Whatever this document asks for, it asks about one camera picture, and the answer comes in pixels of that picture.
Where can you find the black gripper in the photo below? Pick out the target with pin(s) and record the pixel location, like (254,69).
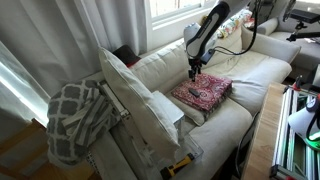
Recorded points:
(195,65)

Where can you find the black remote control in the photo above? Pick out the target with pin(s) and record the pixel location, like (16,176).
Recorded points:
(194,92)

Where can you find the white rectangular pillow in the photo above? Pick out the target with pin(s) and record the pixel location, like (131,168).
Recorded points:
(133,100)

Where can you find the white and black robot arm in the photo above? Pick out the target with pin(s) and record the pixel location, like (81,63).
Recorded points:
(206,30)

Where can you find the red patterned cushion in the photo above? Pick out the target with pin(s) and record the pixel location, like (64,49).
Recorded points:
(210,90)

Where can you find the flat beige cushion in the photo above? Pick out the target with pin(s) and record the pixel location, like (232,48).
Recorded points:
(190,111)

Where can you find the beige fabric sofa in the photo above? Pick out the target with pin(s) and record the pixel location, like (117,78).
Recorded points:
(220,133)

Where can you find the floral cushion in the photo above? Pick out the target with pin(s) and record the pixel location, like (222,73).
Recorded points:
(233,23)

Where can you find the white framed window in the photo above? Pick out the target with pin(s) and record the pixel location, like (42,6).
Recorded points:
(166,6)

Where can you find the light wooden table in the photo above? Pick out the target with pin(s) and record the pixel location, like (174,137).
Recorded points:
(263,133)

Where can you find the yellow and black tool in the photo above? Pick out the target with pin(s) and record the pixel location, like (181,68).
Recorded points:
(175,166)

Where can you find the red and black clamp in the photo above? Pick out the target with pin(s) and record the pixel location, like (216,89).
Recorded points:
(295,85)

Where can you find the grey sofa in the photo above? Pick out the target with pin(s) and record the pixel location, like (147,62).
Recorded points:
(306,53)

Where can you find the grey white patterned blanket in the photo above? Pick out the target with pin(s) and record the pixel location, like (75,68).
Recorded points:
(70,110)

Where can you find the white curtain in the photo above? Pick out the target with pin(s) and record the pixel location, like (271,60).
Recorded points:
(50,40)

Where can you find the brown wooden stool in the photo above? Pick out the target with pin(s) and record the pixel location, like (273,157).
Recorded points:
(20,146)

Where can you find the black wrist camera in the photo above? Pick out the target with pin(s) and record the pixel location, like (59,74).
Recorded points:
(207,56)

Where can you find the aluminium frame rack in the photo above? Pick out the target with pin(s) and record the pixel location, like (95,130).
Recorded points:
(283,133)

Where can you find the black camera on stand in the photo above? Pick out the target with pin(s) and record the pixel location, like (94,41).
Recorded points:
(303,15)

